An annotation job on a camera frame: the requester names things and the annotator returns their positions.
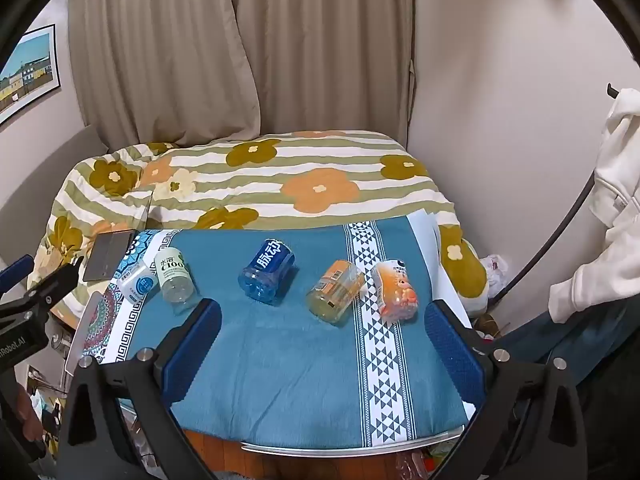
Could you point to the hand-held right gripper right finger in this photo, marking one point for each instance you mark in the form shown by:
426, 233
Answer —
452, 347

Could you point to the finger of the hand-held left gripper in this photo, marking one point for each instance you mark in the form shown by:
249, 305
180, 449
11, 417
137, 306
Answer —
52, 285
11, 275

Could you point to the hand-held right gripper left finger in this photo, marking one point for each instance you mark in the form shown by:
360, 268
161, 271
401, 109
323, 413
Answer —
192, 342

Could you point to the clear green label cup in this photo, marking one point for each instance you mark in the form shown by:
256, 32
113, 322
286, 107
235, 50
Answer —
172, 274

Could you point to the orange cartoon print cup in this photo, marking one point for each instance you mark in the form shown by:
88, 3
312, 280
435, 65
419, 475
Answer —
397, 292

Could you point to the white and blue label cup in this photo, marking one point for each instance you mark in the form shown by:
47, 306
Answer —
134, 282

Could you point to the blue plastic cup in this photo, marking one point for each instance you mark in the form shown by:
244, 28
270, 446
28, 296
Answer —
265, 270

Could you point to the yellow orange label cup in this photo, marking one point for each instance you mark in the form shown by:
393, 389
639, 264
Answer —
332, 292

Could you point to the person's left hand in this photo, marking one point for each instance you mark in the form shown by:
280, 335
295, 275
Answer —
27, 415

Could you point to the grey laptop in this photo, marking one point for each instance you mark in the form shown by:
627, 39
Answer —
107, 255

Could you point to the blue patterned tablecloth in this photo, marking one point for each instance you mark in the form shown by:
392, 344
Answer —
280, 360

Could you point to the white plastic bag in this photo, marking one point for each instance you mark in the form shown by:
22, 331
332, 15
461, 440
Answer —
495, 267

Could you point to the blue jeans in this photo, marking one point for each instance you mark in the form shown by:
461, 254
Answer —
575, 340

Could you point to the black curved tube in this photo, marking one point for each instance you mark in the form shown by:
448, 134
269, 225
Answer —
555, 255

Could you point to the metal-edged table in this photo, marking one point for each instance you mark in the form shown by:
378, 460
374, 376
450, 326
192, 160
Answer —
350, 451

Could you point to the floral striped blanket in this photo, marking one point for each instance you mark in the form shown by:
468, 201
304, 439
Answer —
300, 180

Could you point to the white hoodie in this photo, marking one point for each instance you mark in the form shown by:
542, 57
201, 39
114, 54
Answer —
607, 200

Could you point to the beige curtain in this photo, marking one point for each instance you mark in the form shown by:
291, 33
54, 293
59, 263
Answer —
250, 50

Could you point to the wall poster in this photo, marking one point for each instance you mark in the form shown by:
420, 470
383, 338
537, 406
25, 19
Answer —
30, 72

